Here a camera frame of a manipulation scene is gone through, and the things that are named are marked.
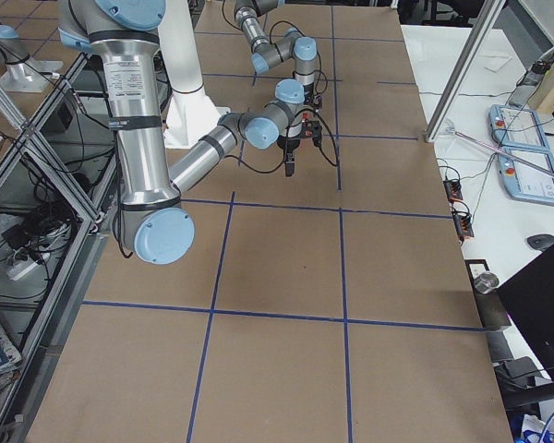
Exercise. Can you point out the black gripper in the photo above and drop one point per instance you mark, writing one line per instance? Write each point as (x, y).
(307, 93)
(288, 146)

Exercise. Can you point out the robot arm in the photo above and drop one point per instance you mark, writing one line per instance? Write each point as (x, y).
(151, 222)
(267, 53)

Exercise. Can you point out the orange connector block far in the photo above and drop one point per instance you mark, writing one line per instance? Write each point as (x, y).
(453, 189)

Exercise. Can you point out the orange connector block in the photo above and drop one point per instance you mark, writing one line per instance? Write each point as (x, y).
(453, 189)
(463, 224)

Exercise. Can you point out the orange connector block near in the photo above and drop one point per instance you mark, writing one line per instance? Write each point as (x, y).
(463, 224)

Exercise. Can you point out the far teach pendant tablet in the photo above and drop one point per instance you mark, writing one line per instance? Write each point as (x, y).
(511, 126)

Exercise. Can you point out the teach pendant tablet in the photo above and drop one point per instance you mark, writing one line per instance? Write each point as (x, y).
(511, 126)
(524, 183)

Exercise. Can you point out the near teach pendant tablet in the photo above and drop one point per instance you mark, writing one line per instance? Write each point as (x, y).
(524, 183)

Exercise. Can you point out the metal cup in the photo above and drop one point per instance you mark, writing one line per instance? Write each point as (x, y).
(486, 282)

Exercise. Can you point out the black computer mouse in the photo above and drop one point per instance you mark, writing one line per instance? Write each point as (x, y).
(540, 242)

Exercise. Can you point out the black monitor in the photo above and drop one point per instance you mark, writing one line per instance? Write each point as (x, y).
(528, 298)

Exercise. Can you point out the white power strip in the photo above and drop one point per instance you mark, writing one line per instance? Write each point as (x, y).
(21, 268)

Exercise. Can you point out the white camera mast base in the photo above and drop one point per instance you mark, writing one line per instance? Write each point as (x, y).
(191, 114)

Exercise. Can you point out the aluminium frame post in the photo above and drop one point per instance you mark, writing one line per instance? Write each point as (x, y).
(487, 18)

